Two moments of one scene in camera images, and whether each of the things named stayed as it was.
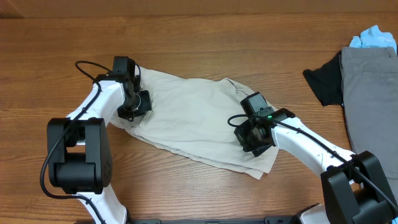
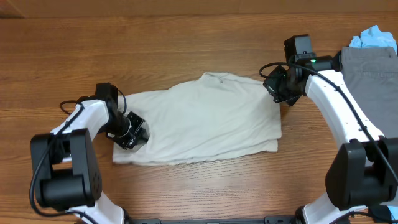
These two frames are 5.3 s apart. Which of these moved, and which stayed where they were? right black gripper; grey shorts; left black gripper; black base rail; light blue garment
Moved: left black gripper; right black gripper
Stayed: grey shorts; light blue garment; black base rail
